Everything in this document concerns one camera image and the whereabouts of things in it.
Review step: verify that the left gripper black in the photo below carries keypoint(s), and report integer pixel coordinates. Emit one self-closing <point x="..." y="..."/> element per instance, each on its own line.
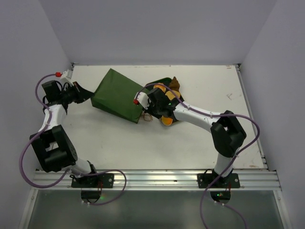
<point x="81" y="94"/>

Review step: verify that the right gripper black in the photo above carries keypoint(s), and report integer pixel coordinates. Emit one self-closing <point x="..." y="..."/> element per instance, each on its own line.
<point x="152" y="102"/>

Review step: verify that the orange sugared fake bun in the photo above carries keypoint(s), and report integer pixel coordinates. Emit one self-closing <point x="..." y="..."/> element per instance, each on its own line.
<point x="166" y="121"/>

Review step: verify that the orange twisted fake bread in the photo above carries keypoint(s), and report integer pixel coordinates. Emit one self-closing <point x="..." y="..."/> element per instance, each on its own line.
<point x="161" y="86"/>

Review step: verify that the brown fake croissant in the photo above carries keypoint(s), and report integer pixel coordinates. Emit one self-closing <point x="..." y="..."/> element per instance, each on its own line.
<point x="174" y="84"/>

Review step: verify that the green brown paper bag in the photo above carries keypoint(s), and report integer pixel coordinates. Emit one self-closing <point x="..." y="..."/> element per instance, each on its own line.
<point x="115" y="95"/>

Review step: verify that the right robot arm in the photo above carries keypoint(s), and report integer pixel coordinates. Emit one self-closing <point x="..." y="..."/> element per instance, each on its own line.
<point x="227" y="132"/>

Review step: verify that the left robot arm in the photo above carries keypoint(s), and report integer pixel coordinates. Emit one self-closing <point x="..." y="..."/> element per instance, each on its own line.
<point x="53" y="148"/>

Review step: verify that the dark green tray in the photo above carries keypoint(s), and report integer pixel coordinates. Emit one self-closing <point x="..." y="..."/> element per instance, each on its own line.
<point x="162" y="81"/>

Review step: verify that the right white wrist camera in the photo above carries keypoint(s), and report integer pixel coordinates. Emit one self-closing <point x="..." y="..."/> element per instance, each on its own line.
<point x="142" y="99"/>

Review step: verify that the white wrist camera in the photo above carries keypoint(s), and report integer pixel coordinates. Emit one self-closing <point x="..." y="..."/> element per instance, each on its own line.
<point x="66" y="77"/>
<point x="142" y="99"/>

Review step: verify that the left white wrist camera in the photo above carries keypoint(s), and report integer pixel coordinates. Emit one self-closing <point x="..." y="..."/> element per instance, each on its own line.
<point x="66" y="77"/>

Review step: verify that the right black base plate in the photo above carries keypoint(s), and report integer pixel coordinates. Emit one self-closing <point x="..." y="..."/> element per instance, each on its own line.
<point x="206" y="179"/>

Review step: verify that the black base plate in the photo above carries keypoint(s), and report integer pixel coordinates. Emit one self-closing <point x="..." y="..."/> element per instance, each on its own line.
<point x="98" y="181"/>
<point x="206" y="179"/>

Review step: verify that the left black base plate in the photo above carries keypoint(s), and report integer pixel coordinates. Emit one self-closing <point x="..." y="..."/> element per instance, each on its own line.
<point x="98" y="181"/>

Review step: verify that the aluminium rail frame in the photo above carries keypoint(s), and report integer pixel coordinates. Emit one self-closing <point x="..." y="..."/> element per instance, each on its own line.
<point x="260" y="179"/>

